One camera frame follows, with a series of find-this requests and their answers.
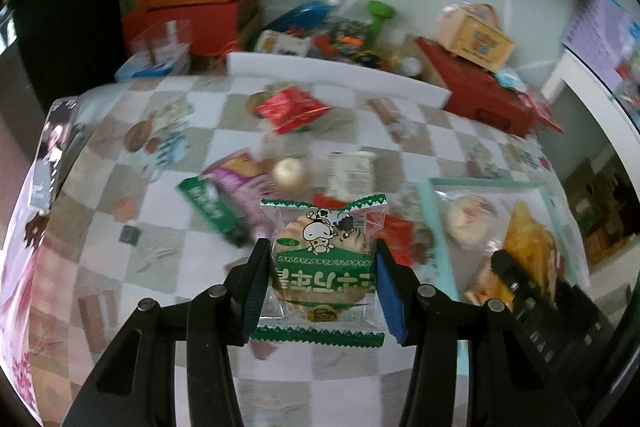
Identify small red flower-print packet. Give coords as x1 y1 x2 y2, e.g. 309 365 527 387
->
255 88 333 135

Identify red cardboard box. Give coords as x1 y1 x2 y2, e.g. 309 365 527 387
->
121 0 261 58

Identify black cabinet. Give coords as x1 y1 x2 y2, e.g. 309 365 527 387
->
10 0 121 108

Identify purple dotted sheet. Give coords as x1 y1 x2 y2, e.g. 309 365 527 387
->
560 0 640 128

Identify yellow snack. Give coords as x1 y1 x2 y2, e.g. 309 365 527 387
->
500 199 561 298

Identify face mask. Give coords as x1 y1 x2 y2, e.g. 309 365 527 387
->
495 68 523 90

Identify blue bottle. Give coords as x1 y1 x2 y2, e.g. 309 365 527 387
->
265 0 341 38

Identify white round pastry packet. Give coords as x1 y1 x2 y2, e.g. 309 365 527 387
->
442 194 501 248

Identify green and white cracker packet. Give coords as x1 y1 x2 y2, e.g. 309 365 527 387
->
250 193 390 348

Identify beige printed snack packet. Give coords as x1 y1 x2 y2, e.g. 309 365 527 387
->
327 152 377 198

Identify cream printed carton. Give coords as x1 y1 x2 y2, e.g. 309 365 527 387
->
255 29 313 56

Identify cream round snack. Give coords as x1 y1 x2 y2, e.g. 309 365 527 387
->
271 158 307 188

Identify white tray with teal rim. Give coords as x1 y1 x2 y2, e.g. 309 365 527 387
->
417 177 593 378

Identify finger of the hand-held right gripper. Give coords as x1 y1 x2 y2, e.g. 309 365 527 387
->
490 249 538 323

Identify yellow carry box with handle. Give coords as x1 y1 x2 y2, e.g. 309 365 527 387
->
437 3 516 72

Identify white shelf frame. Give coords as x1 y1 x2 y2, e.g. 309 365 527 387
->
540 47 640 188

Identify red gift box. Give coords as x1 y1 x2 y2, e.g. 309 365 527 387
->
415 37 563 138

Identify checkered printed tablecloth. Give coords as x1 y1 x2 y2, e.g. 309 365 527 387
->
0 74 596 427

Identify green dumbbell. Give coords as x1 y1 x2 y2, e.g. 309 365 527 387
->
365 1 396 45

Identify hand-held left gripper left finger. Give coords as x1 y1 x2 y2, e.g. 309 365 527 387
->
62 237 273 427

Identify brown cardboard boxes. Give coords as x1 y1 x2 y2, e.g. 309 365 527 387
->
560 157 640 263

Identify smartphone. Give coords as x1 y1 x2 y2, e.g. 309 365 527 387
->
27 99 76 212

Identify pink patterned box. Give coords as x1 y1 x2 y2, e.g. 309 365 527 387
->
520 87 566 132

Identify green snack packet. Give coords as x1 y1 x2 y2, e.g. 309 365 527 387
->
177 176 253 248

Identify clear plastic box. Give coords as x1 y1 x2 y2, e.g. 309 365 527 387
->
132 21 193 65

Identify pile of small toys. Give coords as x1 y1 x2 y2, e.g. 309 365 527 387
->
310 19 396 68

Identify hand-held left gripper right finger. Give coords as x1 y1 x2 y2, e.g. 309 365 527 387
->
375 239 583 427

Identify purple snack packet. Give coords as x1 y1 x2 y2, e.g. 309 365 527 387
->
202 150 273 228

